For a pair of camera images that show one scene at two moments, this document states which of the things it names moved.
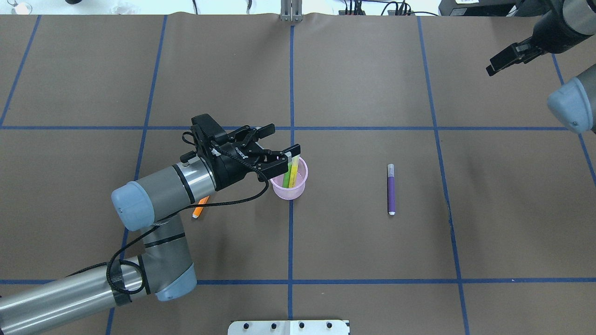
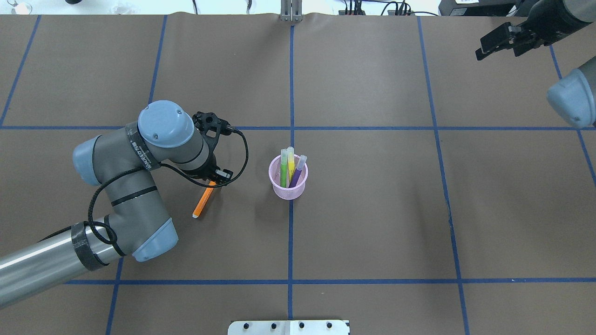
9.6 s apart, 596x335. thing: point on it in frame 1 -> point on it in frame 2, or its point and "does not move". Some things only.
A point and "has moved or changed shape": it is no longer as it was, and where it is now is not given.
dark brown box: [476, 8] does not move
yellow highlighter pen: [294, 171] has moved or changed shape
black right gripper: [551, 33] -> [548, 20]
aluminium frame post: [291, 12] does not move
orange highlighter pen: [198, 210] does not move
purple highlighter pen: [391, 195] -> [302, 160]
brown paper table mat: [427, 197] does not move
